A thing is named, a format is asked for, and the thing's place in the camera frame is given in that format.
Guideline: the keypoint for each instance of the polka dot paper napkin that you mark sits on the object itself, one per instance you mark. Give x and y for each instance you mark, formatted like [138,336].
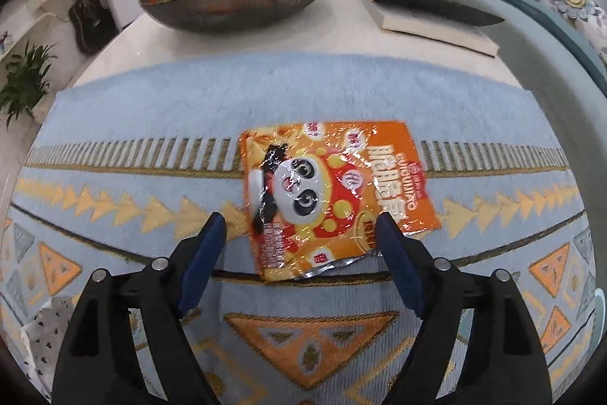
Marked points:
[47,329]

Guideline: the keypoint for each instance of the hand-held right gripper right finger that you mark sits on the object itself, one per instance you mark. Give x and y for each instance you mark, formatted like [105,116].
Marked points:
[400,267]

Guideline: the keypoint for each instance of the black guitar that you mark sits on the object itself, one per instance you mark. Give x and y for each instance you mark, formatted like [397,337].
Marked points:
[92,20]

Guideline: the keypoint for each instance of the potted green plant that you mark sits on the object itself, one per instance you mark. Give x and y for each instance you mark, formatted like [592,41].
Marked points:
[23,82]

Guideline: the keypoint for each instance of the white curved wall shelf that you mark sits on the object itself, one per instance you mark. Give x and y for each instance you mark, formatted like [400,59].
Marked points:
[21,37]

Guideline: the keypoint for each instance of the dark cover book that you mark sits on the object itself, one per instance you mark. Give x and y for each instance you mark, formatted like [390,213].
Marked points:
[427,20]

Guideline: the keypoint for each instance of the orange panda snack packet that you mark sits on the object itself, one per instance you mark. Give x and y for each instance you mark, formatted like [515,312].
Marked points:
[332,196]

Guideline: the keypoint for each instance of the floral sofa back cushion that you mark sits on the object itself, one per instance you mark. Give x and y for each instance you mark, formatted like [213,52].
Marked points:
[574,1]

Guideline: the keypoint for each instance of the blue patterned mat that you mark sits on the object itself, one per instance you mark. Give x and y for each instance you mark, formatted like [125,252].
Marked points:
[303,92]

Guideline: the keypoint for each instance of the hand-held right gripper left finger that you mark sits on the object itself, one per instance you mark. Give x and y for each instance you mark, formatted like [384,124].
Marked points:
[201,262]

